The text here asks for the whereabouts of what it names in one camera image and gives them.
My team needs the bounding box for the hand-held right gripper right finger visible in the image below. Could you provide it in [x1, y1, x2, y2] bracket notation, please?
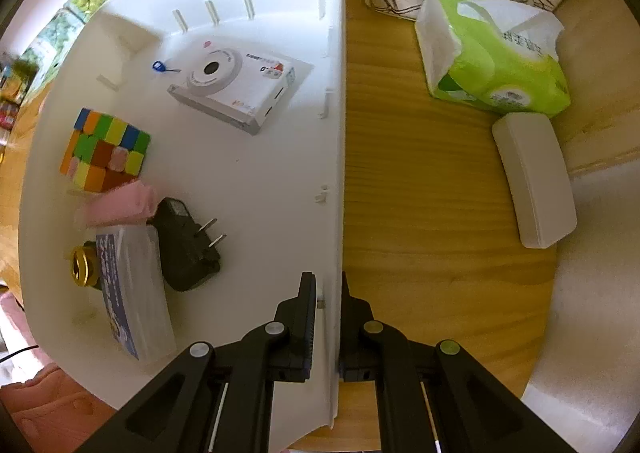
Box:
[338, 272, 571, 453]

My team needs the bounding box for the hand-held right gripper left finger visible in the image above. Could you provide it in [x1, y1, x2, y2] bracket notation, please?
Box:
[75, 272, 317, 453]

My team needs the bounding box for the black plug adapter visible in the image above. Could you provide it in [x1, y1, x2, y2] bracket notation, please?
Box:
[152, 198, 227, 293]

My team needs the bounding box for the white plastic storage bin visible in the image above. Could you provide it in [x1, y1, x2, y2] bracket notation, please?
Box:
[17, 0, 347, 452]

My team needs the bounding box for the clear box with blue label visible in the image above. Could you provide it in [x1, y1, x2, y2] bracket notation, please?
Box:
[94, 224, 177, 367]

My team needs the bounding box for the pink hair roller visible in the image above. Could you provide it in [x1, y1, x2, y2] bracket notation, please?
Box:
[82, 182, 160, 229]

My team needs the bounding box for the green bottle with gold cap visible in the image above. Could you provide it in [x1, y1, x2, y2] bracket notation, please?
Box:
[69, 240, 104, 289]

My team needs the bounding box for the white compact camera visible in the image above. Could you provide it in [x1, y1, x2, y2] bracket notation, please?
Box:
[152, 38, 312, 136]

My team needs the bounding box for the colourful puzzle cube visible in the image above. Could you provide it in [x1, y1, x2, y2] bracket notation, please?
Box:
[59, 108, 152, 194]

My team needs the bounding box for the white glasses case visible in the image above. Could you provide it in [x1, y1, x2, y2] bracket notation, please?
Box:
[491, 113, 578, 249]

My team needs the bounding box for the person's pink clothing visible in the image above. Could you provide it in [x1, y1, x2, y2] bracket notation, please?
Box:
[0, 288, 117, 453]

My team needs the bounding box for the green tissue pack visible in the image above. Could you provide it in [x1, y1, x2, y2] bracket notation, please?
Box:
[414, 0, 571, 119]

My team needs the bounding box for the red can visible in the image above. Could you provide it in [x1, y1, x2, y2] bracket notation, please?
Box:
[0, 102, 21, 146]

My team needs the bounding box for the yellow snack pouch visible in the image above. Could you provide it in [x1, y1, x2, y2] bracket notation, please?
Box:
[0, 54, 39, 102]

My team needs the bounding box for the black cable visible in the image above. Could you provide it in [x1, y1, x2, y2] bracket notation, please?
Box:
[0, 345, 39, 362]

